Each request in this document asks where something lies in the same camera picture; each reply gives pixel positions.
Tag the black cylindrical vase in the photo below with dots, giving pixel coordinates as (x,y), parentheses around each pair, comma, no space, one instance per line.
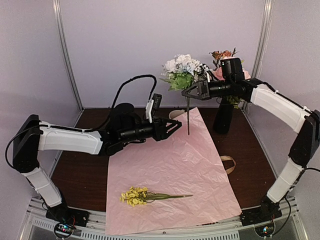
(223,118)

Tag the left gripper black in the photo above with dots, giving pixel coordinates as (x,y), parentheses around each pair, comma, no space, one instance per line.
(159,132)

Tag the left aluminium frame post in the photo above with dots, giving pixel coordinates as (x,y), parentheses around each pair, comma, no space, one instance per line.
(65,53)

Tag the blue hydrangea flower bunch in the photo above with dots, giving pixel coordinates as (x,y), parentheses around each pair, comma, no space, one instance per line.
(180,72)

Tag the aluminium frame post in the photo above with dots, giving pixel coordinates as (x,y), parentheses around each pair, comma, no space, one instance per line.
(65,53)
(263,38)

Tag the yellow small flower bunch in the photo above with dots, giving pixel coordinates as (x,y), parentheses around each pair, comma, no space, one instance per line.
(136,196)

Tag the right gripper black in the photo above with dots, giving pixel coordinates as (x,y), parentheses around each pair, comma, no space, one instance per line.
(203,90)

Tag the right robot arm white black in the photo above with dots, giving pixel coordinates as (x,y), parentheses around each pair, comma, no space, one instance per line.
(303,121)

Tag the pink peony flower stem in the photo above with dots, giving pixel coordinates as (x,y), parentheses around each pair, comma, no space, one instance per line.
(218,74)

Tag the green fern white flower bunch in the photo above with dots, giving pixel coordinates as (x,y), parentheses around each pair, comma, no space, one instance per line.
(235,101)

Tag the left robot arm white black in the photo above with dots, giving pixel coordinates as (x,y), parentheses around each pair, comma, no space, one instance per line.
(123,127)

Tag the beige floral mug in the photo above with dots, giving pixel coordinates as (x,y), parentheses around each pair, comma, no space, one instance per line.
(174,114)

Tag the tan satin ribbon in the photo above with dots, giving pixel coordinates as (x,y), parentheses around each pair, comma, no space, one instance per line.
(231,163)

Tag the right aluminium frame post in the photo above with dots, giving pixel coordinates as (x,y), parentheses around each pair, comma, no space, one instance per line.
(263,38)

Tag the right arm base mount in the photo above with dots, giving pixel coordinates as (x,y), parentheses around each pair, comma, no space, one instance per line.
(260,217)

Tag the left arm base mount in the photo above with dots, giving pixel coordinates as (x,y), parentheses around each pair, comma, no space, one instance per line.
(68,219)

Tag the pink wrapping paper sheet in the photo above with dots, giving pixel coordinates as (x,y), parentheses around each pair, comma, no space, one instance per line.
(187,164)

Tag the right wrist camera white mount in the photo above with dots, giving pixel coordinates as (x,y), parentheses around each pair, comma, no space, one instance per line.
(206,72)

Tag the orange brown flower stem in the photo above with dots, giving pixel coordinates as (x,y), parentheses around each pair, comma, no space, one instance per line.
(221,55)

